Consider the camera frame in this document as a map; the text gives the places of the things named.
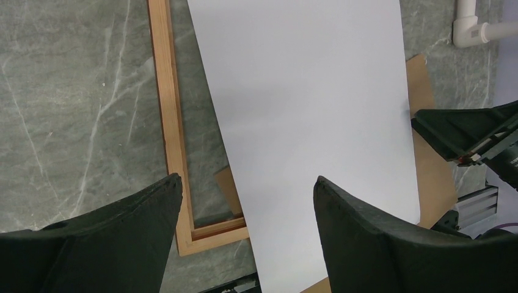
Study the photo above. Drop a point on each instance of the brown backing board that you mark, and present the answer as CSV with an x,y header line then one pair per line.
x,y
434,179

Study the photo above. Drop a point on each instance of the wooden picture frame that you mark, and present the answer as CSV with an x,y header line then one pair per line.
x,y
190,239

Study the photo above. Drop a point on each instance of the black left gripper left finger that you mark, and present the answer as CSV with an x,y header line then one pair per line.
x,y
121,247

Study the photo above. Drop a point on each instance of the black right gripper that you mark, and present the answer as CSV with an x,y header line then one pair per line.
x,y
474,135

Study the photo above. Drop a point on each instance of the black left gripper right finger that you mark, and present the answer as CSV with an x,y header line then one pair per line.
x,y
368,250

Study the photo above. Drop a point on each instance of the glossy mountain landscape photo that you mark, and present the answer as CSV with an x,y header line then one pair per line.
x,y
303,89

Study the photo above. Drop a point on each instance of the white PVC pipe rack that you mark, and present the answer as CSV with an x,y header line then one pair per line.
x,y
467,31

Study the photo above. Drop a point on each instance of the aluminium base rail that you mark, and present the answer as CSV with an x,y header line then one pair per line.
x,y
469,210

